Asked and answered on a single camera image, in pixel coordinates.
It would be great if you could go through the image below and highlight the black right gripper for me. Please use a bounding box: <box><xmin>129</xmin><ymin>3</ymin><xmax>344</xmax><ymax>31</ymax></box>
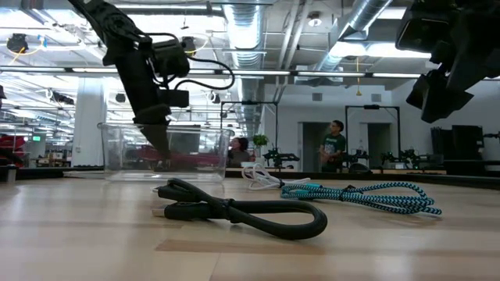
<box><xmin>405</xmin><ymin>0</ymin><xmax>500</xmax><ymax>124</ymax></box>

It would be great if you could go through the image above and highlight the black background screen stand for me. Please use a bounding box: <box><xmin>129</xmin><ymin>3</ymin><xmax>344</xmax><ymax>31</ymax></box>
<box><xmin>430</xmin><ymin>124</ymin><xmax>486</xmax><ymax>162</ymax></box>

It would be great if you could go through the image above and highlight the black background robot station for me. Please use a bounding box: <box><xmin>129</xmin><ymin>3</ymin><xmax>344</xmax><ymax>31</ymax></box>
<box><xmin>220</xmin><ymin>100</ymin><xmax>301</xmax><ymax>169</ymax></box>
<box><xmin>345</xmin><ymin>104</ymin><xmax>445</xmax><ymax>171</ymax></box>

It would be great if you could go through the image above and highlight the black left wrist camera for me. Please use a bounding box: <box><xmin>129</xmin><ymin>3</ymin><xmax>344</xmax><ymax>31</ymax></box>
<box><xmin>159</xmin><ymin>88</ymin><xmax>191</xmax><ymax>109</ymax></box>

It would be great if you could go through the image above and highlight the teal black braided USB-C cable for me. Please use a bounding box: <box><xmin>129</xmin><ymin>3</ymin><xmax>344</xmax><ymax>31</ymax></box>
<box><xmin>280</xmin><ymin>181</ymin><xmax>443</xmax><ymax>216</ymax></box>

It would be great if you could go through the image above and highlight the seated person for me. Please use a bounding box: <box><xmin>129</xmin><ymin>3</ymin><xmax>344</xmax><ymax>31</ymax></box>
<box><xmin>227</xmin><ymin>137</ymin><xmax>252</xmax><ymax>169</ymax></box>

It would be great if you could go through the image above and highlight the white USB-C cable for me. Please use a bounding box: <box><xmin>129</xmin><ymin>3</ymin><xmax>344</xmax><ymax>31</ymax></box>
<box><xmin>241</xmin><ymin>162</ymin><xmax>313</xmax><ymax>191</ymax></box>

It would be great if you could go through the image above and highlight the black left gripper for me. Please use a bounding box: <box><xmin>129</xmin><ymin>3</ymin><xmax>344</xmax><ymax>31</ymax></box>
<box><xmin>114</xmin><ymin>42</ymin><xmax>173</xmax><ymax>161</ymax></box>

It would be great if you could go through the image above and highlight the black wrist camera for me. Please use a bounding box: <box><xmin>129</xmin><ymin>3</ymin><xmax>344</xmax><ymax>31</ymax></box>
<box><xmin>159</xmin><ymin>88</ymin><xmax>191</xmax><ymax>109</ymax></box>
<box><xmin>395</xmin><ymin>7</ymin><xmax>446</xmax><ymax>54</ymax></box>

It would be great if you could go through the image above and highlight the clear plastic container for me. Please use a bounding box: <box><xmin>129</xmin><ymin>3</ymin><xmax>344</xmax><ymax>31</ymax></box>
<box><xmin>97</xmin><ymin>122</ymin><xmax>235</xmax><ymax>183</ymax></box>

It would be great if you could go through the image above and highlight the standing person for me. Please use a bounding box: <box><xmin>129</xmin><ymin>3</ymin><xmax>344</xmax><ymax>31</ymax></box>
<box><xmin>319</xmin><ymin>119</ymin><xmax>348</xmax><ymax>173</ymax></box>

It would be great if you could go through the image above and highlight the green potted plant in room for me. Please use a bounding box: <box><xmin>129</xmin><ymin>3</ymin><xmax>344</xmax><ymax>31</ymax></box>
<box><xmin>252</xmin><ymin>133</ymin><xmax>270</xmax><ymax>157</ymax></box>

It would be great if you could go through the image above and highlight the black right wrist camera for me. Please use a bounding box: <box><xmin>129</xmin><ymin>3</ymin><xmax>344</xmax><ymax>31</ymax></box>
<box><xmin>395</xmin><ymin>7</ymin><xmax>446</xmax><ymax>54</ymax></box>

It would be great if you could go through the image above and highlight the black aluminium table frame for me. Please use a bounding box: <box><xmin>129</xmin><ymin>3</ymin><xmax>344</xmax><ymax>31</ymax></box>
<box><xmin>0</xmin><ymin>165</ymin><xmax>500</xmax><ymax>190</ymax></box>

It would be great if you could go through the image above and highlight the black left wrist camera cable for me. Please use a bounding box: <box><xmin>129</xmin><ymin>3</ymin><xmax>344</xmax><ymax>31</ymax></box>
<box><xmin>146</xmin><ymin>32</ymin><xmax>236</xmax><ymax>91</ymax></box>

